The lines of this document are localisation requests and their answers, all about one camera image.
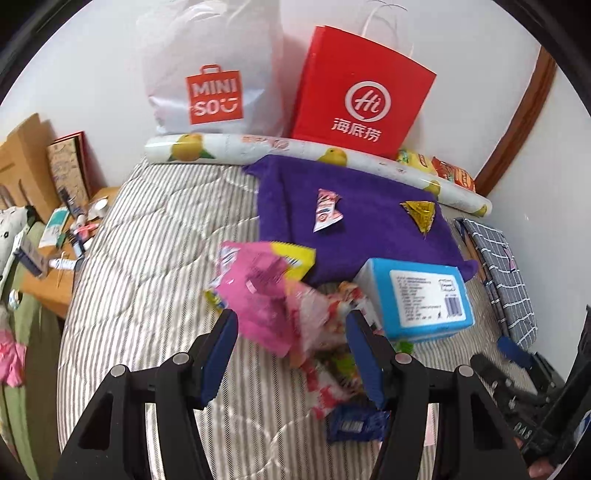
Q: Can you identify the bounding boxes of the yellow chip bag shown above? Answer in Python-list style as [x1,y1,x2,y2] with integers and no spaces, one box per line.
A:
[396,148,439,175]

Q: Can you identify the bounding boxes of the green snack packet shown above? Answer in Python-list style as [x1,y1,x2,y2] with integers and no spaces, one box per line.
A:
[323,351,365,384]

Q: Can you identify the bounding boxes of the person's right hand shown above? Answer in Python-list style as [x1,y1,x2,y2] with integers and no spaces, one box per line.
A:
[515,438,561,480]

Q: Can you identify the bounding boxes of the red chip bag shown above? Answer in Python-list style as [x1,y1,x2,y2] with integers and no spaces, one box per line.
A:
[431,157,476,193]

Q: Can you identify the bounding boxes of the red white patterned packet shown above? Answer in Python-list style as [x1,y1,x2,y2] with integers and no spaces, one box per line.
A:
[337,281,384,333]

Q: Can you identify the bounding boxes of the pink white pastry packet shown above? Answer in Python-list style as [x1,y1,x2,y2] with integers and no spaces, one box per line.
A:
[284,281,352,365]

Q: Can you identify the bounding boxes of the white teal tube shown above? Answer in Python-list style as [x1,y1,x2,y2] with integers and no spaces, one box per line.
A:
[39,205,70,247]

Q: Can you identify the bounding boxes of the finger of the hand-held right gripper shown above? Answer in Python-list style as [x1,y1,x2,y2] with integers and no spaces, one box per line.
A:
[498,336,561,391]
[471,353,525,409]

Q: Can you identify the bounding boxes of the white spotted cloth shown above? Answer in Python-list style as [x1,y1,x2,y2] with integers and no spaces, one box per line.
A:
[0,205,28,278]

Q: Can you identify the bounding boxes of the brown wooden door frame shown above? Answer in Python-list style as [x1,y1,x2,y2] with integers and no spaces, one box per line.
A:
[473,46,559,197]

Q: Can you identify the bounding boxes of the red paper bag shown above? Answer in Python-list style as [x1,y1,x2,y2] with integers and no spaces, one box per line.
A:
[290,0,437,158]

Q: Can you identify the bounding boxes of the yellow snack packet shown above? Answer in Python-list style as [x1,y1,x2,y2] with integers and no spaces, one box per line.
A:
[399,199,437,238]

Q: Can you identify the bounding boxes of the white red candy packet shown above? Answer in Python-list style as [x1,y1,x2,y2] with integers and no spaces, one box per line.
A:
[312,188,343,234]

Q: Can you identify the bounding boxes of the grey checked cloth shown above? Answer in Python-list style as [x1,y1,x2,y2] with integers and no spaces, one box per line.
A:
[452,217,539,352]

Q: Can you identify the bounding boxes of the white plastic shopping bag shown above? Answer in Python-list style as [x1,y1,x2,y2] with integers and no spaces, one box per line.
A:
[141,0,284,137]

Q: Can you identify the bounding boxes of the brown cardboard box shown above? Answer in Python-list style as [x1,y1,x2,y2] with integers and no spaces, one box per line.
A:
[0,113,61,222]

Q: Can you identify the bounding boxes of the white blue snack packet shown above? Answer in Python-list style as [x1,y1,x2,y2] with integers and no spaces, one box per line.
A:
[204,242,241,310]

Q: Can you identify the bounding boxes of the red snack packet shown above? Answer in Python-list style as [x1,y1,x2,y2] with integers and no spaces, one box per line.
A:
[302,360,370,418]

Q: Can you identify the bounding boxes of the patterned book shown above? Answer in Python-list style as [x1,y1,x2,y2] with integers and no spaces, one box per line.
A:
[46,131,95,204]

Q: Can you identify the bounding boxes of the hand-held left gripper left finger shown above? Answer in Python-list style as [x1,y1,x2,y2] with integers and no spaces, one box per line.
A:
[53,310,241,480]

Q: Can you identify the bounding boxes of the pink cloth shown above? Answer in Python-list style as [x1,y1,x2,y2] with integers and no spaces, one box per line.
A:
[0,330,26,388]

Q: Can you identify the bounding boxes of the wooden nightstand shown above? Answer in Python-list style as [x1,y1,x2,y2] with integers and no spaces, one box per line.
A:
[18,187,121,319]

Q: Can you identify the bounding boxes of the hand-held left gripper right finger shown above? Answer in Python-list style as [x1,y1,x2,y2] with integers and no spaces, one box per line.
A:
[345,309,527,480]

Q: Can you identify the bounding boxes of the green cloth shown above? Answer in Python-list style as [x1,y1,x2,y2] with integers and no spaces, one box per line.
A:
[0,222,63,480]

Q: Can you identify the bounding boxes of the blue tissue pack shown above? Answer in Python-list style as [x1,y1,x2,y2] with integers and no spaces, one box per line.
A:
[353,257,476,342]

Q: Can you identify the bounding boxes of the fruit print paper roll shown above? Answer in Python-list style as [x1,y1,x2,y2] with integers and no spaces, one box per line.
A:
[144,131,494,217]

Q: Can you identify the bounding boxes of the purple towel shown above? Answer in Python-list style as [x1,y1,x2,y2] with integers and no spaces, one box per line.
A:
[242,154,481,287]

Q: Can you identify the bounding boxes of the striped bed quilt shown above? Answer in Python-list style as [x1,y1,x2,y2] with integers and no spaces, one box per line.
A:
[55,159,568,480]

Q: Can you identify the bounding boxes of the magenta snack packet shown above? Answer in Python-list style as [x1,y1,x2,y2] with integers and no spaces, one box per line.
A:
[217,240,317,356]

